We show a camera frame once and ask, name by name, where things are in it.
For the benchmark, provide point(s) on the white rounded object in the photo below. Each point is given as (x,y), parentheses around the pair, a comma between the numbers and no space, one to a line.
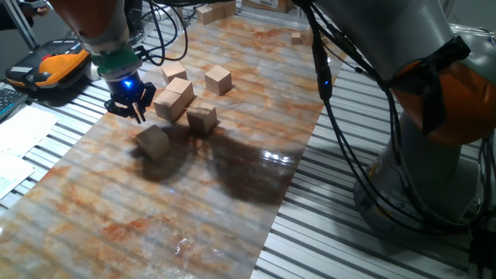
(93,73)

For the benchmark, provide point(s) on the plain wooden cube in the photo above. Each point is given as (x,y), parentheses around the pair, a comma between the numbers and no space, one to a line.
(201,118)
(169,106)
(217,4)
(219,13)
(181,89)
(230,7)
(205,14)
(218,79)
(153,142)
(174,73)

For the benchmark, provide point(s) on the orange black teach pendant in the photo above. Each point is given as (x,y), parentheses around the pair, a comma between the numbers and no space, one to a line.
(50,67)

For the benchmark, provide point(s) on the grey metal stand bar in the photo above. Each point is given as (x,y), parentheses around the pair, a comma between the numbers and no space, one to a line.
(21,25)

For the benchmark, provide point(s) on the person's hand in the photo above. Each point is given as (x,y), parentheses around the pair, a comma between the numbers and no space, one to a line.
(38,11)

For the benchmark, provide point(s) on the white paper sheet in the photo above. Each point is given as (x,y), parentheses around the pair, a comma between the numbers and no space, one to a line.
(11,172)
(23,129)

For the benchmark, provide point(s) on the black handheld controller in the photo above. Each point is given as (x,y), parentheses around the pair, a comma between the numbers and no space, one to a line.
(35,4)

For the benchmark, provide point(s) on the brown cardboard box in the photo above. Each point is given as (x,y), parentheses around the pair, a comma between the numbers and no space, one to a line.
(267,4)

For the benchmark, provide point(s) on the black keyboard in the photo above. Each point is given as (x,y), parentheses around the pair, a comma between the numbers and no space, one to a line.
(9,100)

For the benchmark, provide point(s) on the small wooden block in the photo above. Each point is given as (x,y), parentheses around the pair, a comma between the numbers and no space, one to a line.
(296,38)

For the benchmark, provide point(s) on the orange grey marble mat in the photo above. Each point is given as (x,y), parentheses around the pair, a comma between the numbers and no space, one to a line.
(193,232)

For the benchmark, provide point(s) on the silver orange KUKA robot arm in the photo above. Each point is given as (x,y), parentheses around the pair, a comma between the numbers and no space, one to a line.
(403,35)

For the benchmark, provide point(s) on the black sleeved forearm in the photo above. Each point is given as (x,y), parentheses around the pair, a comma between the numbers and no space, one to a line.
(13,19)

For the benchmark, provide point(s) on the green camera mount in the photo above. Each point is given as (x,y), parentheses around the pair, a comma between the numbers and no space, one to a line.
(116,60)

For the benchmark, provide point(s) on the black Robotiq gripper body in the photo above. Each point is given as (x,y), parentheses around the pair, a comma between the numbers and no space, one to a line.
(126,93)

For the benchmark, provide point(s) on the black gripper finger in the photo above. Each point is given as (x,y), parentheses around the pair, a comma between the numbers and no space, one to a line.
(150,95)
(120,107)

